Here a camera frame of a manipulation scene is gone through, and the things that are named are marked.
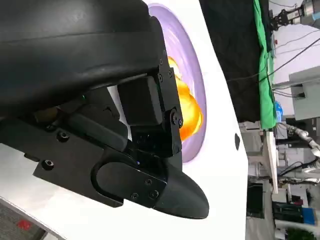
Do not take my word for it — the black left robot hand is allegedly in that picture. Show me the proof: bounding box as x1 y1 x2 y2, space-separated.
0 0 210 220

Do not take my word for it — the lilac plate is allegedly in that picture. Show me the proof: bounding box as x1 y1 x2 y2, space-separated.
147 2 208 165

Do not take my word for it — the orange and white bread roll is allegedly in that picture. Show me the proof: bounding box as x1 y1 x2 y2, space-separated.
167 56 204 142

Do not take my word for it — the white desk board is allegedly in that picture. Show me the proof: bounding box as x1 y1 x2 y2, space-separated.
262 130 280 195

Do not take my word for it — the blue bag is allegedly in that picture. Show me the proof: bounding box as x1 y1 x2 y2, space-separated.
273 100 284 123

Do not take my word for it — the white curved tube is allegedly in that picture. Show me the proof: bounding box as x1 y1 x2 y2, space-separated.
274 219 320 234

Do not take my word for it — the black cloth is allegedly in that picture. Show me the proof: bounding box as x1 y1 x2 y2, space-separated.
199 0 275 123

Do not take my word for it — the long black workshop cable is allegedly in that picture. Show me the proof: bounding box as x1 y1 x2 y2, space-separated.
226 37 320 82

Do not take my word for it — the green cloth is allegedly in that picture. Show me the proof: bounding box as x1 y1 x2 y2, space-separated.
252 0 278 130

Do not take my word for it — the grey machine cabinet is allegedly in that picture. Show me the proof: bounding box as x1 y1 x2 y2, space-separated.
288 65 320 122

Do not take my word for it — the black box under desk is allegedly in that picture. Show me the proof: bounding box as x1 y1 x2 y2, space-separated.
246 183 265 219

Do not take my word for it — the blue crate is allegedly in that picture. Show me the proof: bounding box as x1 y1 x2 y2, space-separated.
301 207 316 226

